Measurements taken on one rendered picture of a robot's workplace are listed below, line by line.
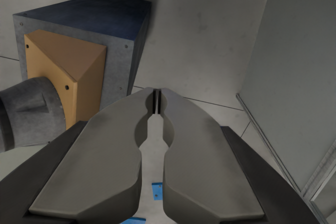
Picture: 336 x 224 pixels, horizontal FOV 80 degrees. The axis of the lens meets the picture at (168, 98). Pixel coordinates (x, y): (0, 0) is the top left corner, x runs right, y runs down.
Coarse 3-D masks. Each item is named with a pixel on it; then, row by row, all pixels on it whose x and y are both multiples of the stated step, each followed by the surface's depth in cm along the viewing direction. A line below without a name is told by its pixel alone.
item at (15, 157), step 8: (8, 152) 169; (16, 152) 170; (24, 152) 170; (32, 152) 171; (0, 160) 162; (8, 160) 162; (16, 160) 163; (24, 160) 163; (0, 168) 155; (8, 168) 156; (0, 176) 150
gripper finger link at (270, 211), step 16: (224, 128) 9; (240, 144) 8; (240, 160) 7; (256, 160) 7; (256, 176) 7; (272, 176) 7; (256, 192) 6; (272, 192) 6; (288, 192) 6; (272, 208) 6; (288, 208) 6; (304, 208) 6
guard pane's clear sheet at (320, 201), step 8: (328, 176) 82; (328, 184) 82; (320, 192) 86; (328, 192) 82; (312, 200) 90; (320, 200) 86; (328, 200) 82; (320, 208) 86; (328, 208) 82; (320, 216) 85; (328, 216) 81
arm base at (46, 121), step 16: (32, 80) 41; (48, 80) 42; (0, 96) 37; (16, 96) 37; (32, 96) 38; (48, 96) 39; (0, 112) 35; (16, 112) 36; (32, 112) 37; (48, 112) 39; (16, 128) 36; (32, 128) 38; (48, 128) 39; (64, 128) 42; (16, 144) 38; (32, 144) 42
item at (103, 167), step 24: (144, 96) 10; (96, 120) 9; (120, 120) 9; (144, 120) 9; (72, 144) 7; (96, 144) 7; (120, 144) 7; (72, 168) 6; (96, 168) 6; (120, 168) 6; (48, 192) 6; (72, 192) 6; (96, 192) 6; (120, 192) 6; (72, 216) 5; (96, 216) 6; (120, 216) 6
